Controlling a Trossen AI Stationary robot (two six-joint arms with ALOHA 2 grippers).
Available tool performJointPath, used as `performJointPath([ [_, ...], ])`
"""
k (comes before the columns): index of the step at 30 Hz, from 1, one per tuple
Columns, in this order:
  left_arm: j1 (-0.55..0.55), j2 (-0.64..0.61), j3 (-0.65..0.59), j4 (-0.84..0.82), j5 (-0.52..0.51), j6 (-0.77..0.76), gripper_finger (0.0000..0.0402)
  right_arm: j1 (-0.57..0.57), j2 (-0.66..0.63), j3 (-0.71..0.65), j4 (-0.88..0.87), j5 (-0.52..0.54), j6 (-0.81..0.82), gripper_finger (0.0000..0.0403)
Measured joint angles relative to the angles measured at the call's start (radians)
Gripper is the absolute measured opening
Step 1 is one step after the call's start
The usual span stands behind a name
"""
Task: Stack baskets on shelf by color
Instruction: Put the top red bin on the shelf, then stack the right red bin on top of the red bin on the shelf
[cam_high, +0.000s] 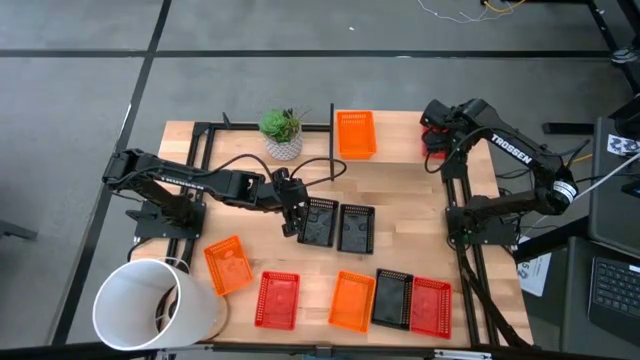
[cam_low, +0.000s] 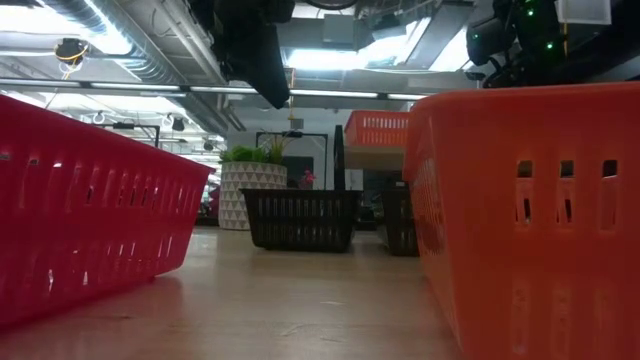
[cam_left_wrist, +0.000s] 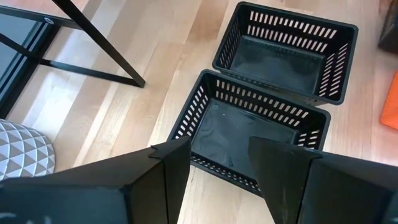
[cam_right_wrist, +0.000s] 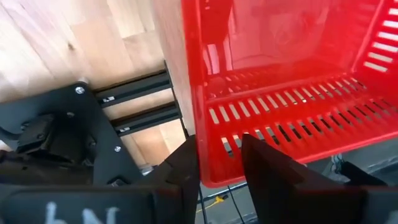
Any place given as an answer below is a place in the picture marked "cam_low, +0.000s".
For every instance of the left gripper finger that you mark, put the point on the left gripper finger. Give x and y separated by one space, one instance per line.
265 65

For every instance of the orange plastic basket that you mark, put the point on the orange plastic basket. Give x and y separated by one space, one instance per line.
500 250
375 130

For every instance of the red plastic basket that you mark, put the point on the red plastic basket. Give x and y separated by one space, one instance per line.
100 225

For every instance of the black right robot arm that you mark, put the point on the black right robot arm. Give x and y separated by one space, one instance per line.
535 30

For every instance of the long ceiling light bar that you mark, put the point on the long ceiling light bar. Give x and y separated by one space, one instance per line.
235 90

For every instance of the green plant in patterned pot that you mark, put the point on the green plant in patterned pot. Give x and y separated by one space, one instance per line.
250 175

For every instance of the pink flower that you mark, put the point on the pink flower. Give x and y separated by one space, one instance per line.
308 177

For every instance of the black rectangular frame stand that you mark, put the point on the black rectangular frame stand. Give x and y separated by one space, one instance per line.
300 134

